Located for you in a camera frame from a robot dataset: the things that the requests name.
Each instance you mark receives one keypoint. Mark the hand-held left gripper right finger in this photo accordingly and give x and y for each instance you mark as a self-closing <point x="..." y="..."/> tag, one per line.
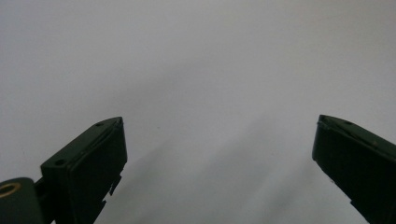
<point x="358" y="165"/>

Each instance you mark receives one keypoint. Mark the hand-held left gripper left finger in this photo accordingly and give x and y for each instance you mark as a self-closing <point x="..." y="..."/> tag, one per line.
<point x="90" y="168"/>

